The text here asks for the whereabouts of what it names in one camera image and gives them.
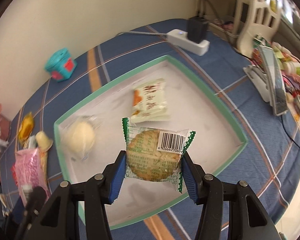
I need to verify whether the steamed bun packet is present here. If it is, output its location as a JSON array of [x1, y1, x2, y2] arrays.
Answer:
[[61, 115, 103, 161]]

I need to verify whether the orange cream biscuit packet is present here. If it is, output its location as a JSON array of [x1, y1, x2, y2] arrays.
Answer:
[[40, 151, 47, 184]]

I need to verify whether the black power adapter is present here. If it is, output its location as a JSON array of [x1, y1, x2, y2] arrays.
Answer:
[[187, 16, 209, 44]]

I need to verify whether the white phone stand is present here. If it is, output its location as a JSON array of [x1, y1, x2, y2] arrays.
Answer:
[[243, 65, 270, 103]]

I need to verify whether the crumpled blue white wrapper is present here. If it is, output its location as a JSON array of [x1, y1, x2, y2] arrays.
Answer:
[[0, 193, 11, 217]]

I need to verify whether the yellow soft bread packet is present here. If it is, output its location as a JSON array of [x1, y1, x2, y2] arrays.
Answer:
[[18, 112, 34, 144]]

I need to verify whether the white power strip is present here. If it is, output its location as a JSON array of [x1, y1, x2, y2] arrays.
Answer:
[[166, 29, 210, 56]]

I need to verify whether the round cookie packet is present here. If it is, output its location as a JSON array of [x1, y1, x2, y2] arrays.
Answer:
[[122, 118, 196, 193]]

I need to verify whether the cream puff snack packet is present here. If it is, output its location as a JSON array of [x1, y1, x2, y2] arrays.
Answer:
[[130, 79, 170, 123]]

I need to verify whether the teal rimmed white tray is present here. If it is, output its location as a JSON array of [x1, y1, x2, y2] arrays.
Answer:
[[53, 54, 249, 231]]

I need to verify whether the pink snack packet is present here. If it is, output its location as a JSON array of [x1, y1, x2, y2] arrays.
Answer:
[[14, 148, 50, 206]]

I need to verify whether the smartphone on stand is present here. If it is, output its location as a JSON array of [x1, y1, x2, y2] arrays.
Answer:
[[258, 45, 288, 116]]

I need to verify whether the green white snack packet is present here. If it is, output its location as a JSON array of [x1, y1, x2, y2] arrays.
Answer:
[[24, 135, 37, 149]]

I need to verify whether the black adapter cable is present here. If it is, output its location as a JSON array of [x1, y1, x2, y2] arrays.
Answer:
[[197, 0, 239, 48]]

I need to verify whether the teal toy box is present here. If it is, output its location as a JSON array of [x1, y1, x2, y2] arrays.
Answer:
[[44, 48, 77, 82]]

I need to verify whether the white chair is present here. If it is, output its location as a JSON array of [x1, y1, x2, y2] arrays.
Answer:
[[194, 0, 286, 58]]

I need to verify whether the pudding jelly cup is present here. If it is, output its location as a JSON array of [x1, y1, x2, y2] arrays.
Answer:
[[36, 131, 53, 152]]

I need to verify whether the grey power strip cord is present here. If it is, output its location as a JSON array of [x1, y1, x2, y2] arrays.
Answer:
[[116, 31, 170, 38]]

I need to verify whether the blue plaid tablecloth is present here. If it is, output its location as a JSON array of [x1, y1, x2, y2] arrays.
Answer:
[[0, 20, 300, 239]]

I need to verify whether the colourful clutter pile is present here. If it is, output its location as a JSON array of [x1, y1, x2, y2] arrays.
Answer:
[[252, 35, 300, 127]]

